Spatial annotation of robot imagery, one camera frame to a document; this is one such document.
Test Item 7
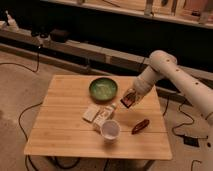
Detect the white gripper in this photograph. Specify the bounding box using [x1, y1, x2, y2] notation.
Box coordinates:
[122, 77, 152, 106]

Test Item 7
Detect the brown rectangular eraser block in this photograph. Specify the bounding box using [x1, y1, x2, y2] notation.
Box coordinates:
[121, 92, 136, 108]

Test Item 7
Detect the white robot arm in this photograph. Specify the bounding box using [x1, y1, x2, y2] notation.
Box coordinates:
[121, 50, 213, 125]

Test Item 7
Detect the green ceramic bowl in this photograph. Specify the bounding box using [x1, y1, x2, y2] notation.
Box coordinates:
[89, 77, 118, 101]

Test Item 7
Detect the red brown pen case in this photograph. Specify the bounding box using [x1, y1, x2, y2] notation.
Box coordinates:
[131, 119, 150, 135]

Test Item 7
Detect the white lying bottle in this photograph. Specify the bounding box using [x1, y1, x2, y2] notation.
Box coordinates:
[92, 103, 117, 132]

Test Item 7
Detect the white flat box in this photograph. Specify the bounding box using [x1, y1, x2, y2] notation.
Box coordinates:
[82, 104, 100, 122]

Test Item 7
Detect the wooden table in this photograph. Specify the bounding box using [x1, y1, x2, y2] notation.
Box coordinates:
[24, 75, 172, 160]

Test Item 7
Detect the black power adapter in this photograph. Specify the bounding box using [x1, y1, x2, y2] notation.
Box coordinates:
[183, 137, 199, 147]

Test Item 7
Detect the black device on ledge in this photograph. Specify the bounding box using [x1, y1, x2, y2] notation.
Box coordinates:
[50, 29, 69, 43]

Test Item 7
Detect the black floor cable right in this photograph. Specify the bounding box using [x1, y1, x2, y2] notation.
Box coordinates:
[162, 96, 213, 148]

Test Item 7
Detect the black floor cable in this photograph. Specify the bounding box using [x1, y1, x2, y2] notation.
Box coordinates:
[162, 96, 213, 148]
[0, 44, 44, 171]

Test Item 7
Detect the black floor cable left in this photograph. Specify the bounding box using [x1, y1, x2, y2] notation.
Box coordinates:
[0, 44, 44, 171]

